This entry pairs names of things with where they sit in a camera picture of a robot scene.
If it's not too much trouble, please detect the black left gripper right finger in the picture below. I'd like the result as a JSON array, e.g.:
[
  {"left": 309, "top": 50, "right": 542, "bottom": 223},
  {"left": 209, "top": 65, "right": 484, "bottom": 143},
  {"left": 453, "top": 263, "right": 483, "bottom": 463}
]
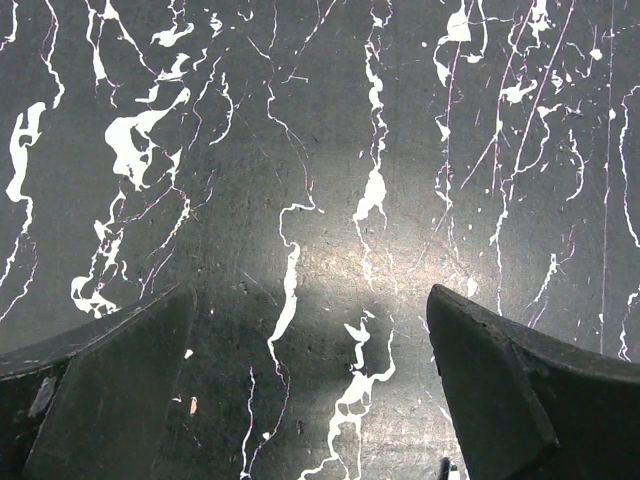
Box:
[{"left": 426, "top": 284, "right": 639, "bottom": 479}]

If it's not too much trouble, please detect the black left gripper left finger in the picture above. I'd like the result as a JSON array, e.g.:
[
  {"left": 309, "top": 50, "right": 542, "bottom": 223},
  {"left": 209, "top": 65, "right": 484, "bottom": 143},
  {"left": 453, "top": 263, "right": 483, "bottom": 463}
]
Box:
[{"left": 1, "top": 284, "right": 197, "bottom": 479}]

